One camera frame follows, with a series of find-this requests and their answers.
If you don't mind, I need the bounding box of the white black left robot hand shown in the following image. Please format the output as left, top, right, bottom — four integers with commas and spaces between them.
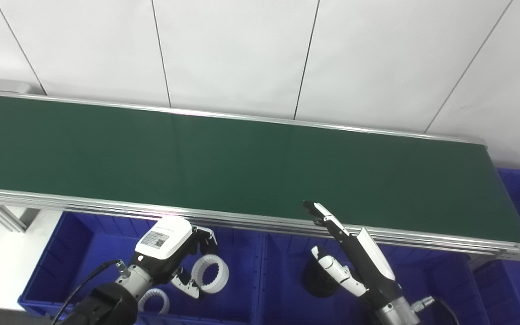
127, 217, 218, 299

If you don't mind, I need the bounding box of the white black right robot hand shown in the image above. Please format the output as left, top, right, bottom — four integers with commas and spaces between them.
303, 201, 403, 312

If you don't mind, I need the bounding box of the white toothed ring part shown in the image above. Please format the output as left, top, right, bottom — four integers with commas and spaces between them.
190, 254, 230, 294
138, 288, 171, 315

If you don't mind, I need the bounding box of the black round part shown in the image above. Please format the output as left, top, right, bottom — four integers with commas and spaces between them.
304, 259, 346, 298

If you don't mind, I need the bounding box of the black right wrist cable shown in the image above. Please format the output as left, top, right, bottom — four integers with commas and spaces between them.
411, 296, 461, 325

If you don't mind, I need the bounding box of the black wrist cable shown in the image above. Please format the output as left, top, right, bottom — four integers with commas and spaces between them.
51, 259, 130, 325
411, 296, 461, 325

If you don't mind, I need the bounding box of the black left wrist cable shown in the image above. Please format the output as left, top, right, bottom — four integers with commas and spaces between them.
51, 259, 130, 325

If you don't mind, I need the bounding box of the green conveyor belt aluminium frame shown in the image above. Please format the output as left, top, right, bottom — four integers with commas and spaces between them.
0, 79, 520, 262

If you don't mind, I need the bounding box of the aluminium conveyor leg frame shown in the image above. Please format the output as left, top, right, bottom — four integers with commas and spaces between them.
0, 202, 40, 233

